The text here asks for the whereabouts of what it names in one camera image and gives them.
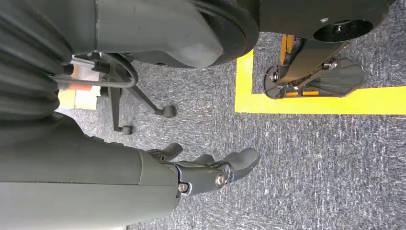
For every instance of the grey robot body shell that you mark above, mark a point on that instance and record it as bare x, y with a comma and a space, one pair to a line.
152, 28

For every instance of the white yellow box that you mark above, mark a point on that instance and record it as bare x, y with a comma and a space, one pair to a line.
84, 98

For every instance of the black office chair base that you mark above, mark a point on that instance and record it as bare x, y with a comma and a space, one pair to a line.
117, 95

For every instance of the yellow floor tape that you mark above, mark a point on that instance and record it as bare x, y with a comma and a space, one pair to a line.
317, 104

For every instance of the black robot leg shell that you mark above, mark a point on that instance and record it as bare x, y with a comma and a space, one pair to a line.
291, 16

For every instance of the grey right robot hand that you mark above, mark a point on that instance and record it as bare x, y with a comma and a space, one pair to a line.
79, 177

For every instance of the black robot foot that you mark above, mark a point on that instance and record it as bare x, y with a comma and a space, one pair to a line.
330, 77

